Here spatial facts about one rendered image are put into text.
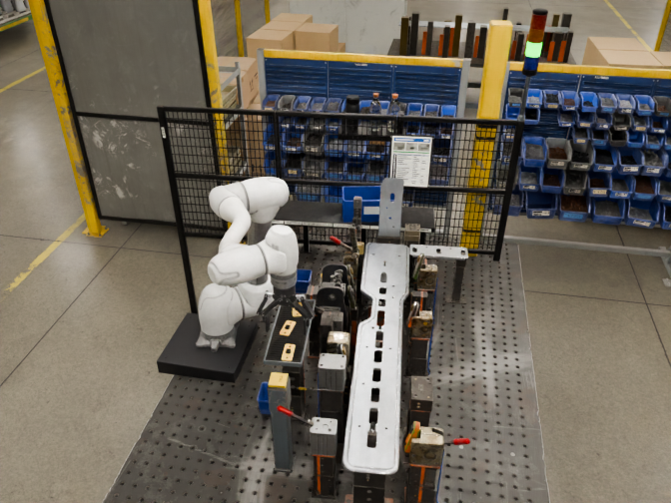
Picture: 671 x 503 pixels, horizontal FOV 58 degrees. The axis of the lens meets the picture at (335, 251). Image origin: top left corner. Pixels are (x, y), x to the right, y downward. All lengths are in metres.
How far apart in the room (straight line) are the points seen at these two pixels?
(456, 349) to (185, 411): 1.27
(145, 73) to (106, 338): 1.83
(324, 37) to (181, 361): 4.71
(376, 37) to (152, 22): 5.06
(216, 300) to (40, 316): 2.11
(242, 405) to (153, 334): 1.64
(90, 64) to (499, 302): 3.21
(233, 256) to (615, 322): 3.21
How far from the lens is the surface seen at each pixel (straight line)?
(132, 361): 4.08
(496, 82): 3.19
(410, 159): 3.28
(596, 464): 3.64
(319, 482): 2.33
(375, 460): 2.13
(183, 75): 4.45
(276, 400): 2.18
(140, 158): 4.88
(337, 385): 2.31
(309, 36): 6.92
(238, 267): 1.87
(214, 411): 2.71
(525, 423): 2.73
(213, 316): 2.80
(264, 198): 2.44
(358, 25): 9.02
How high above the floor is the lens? 2.69
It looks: 34 degrees down
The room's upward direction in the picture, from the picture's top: straight up
